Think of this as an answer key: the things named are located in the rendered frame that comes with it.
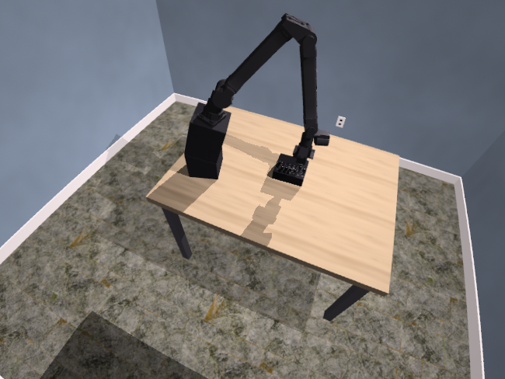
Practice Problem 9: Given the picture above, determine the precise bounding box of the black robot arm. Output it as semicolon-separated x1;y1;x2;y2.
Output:
197;13;330;166

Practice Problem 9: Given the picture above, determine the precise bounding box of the black fader panel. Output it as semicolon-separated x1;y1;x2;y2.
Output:
272;153;309;186

